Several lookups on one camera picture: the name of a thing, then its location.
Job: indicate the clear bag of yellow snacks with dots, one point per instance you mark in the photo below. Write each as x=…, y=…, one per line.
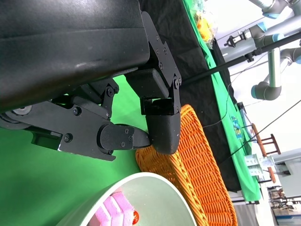
x=203, y=24

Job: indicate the grey-green bowl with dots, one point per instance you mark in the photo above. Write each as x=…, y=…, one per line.
x=160, y=202

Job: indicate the green cloth with cartoon print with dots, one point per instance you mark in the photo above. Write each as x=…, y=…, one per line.
x=249, y=186

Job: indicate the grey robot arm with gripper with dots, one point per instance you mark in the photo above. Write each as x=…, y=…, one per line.
x=258, y=35

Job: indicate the white printed card box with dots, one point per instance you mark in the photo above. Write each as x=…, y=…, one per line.
x=252, y=162

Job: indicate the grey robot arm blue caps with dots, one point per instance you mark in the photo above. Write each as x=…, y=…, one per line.
x=274, y=66
x=268, y=9

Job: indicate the black backdrop cloth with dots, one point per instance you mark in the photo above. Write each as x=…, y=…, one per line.
x=185, y=35

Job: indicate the orange wicker basket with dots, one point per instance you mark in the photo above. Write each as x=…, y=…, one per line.
x=202, y=169

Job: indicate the pink cake slice with cherry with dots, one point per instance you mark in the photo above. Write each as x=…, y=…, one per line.
x=113, y=209

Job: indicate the black stand pole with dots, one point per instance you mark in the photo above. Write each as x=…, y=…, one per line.
x=211, y=70

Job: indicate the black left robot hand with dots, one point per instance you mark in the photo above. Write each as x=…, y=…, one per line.
x=58, y=47

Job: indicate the brown wooden chair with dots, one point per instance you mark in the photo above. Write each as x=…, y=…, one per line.
x=275, y=144

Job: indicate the green tablecloth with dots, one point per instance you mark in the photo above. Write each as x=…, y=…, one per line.
x=35, y=183

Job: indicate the black draped cloth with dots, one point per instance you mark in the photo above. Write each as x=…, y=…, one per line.
x=218, y=54

